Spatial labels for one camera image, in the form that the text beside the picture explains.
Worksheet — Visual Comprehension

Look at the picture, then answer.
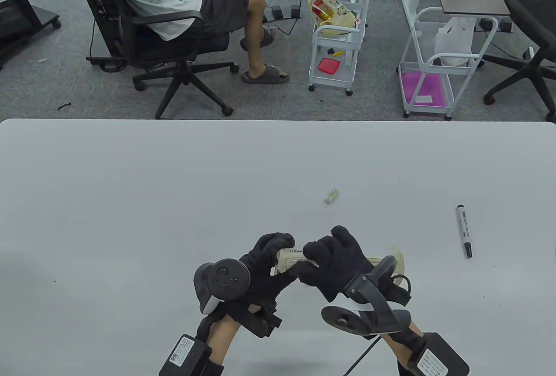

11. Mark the person's left hand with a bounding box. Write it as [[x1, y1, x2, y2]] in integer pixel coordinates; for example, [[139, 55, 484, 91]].
[[238, 232, 300, 307]]

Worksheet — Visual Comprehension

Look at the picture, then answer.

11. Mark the person's right hand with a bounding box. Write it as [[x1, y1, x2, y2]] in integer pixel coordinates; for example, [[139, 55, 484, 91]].
[[298, 225, 376, 303]]

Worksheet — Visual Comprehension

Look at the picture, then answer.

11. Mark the translucent pencil pouch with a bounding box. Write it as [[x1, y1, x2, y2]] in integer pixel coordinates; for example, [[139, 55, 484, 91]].
[[270, 244, 408, 285]]

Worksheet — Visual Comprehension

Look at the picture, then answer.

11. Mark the black and white marker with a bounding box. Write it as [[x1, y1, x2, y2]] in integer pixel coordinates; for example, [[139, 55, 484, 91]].
[[456, 204, 473, 259]]

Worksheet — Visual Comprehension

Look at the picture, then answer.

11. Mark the person's right forearm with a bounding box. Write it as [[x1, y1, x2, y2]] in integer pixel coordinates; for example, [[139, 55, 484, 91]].
[[382, 324, 424, 363]]

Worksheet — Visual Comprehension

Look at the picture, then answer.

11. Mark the black left forearm sensor box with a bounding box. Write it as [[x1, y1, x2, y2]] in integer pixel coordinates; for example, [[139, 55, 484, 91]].
[[159, 334, 213, 376]]

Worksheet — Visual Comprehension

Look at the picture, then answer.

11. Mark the person's left forearm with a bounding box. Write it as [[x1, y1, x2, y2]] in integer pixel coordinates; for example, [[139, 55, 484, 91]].
[[204, 317, 244, 363]]

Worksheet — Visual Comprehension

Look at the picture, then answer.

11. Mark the black right forearm sensor box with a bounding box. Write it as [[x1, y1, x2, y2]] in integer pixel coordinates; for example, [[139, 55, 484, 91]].
[[406, 332, 470, 376]]

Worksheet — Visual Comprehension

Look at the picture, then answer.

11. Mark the grey left hand controller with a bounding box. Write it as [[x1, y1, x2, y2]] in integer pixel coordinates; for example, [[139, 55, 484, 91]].
[[193, 259, 252, 312]]

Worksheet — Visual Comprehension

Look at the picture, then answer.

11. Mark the grey hand controller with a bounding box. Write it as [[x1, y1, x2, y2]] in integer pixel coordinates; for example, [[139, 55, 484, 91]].
[[321, 256, 412, 336], [193, 259, 252, 312]]

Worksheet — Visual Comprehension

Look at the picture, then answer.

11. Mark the grey right hand controller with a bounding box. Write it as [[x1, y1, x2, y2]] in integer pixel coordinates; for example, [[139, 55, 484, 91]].
[[321, 256, 412, 336]]

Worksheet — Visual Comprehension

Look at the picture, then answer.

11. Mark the white cart with yellow bag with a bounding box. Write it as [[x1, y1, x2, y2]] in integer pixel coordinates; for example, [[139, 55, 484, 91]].
[[308, 0, 370, 96]]

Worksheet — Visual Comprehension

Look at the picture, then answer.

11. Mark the grey sandal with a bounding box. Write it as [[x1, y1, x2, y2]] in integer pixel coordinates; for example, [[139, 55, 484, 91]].
[[242, 65, 291, 85], [240, 26, 278, 52]]

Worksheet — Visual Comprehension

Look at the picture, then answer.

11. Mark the purple mat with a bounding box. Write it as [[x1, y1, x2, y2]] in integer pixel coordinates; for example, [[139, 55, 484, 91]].
[[400, 71, 450, 108]]

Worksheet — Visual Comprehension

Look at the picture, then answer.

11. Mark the white cart with purple mat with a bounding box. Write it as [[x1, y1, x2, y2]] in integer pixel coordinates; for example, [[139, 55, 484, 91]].
[[399, 0, 499, 121]]

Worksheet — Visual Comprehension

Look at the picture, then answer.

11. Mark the yellow plastic bag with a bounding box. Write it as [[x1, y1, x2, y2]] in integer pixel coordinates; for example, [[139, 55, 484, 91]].
[[308, 0, 362, 38]]

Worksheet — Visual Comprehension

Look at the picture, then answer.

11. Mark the white plastic bag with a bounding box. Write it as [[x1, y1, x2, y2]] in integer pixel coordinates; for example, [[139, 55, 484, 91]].
[[434, 18, 480, 67]]

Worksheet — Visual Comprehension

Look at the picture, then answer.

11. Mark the black computer tower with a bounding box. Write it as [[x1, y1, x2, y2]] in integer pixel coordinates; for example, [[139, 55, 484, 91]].
[[76, 0, 126, 59]]

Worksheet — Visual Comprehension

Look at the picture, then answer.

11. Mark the black mesh office chair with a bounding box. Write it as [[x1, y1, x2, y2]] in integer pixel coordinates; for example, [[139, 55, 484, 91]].
[[482, 0, 556, 122]]

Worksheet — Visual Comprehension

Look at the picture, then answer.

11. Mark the black rolling stand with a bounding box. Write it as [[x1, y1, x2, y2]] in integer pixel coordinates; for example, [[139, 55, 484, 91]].
[[0, 0, 62, 68]]

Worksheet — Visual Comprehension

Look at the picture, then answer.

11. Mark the black right glove cable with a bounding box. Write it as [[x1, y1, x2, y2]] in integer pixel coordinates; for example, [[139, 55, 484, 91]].
[[343, 337, 383, 376]]

